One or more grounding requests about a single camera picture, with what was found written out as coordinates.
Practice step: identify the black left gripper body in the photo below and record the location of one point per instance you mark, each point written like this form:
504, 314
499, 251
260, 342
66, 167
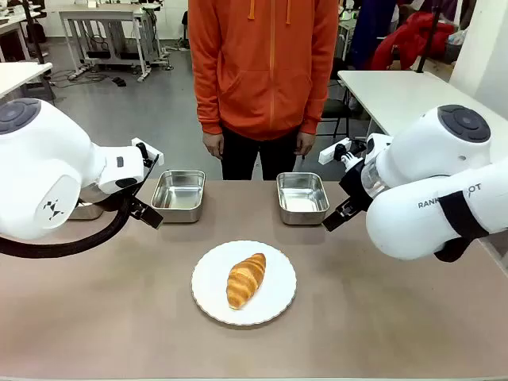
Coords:
131, 194

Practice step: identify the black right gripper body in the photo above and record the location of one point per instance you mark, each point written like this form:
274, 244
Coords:
355, 186

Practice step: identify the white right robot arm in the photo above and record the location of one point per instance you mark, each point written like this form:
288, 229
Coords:
432, 158

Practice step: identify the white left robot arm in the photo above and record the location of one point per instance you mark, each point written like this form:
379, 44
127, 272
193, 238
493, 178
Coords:
43, 158

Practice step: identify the rectangular steel container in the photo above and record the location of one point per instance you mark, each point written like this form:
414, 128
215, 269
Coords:
85, 210
302, 196
178, 194

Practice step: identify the golden croissant bread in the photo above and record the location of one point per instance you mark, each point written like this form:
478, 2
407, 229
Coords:
244, 279

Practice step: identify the person's left hand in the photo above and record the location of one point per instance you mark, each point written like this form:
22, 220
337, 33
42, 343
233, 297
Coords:
305, 143

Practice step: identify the person's right hand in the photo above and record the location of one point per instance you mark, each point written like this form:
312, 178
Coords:
213, 146

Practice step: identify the black office chair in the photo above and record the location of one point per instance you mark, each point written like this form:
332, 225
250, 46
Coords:
335, 107

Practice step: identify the white round plate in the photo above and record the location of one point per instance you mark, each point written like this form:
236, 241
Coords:
274, 289

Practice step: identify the large white side table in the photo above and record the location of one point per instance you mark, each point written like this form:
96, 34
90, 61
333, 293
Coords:
389, 95

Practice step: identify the black trousers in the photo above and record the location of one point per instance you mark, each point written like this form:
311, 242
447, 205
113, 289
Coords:
242, 158

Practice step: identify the orange hoodie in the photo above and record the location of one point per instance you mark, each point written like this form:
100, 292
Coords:
262, 67

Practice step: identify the red jacket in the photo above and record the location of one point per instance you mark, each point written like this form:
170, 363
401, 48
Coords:
412, 37

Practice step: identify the small white side table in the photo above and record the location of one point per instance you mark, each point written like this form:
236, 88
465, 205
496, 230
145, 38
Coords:
20, 77

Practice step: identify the black vertical pole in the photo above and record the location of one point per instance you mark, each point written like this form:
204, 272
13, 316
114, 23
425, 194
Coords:
428, 35

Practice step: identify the grey background workbench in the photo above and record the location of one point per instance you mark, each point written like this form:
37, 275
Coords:
111, 28

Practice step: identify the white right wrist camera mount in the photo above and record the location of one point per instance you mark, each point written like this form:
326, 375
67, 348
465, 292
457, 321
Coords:
331, 152

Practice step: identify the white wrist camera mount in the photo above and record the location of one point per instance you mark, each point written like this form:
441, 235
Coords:
331, 152
152, 152

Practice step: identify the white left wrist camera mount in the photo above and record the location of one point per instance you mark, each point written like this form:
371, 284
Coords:
152, 152

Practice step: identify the black camera stand pole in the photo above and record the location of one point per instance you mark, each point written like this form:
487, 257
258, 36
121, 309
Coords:
35, 31

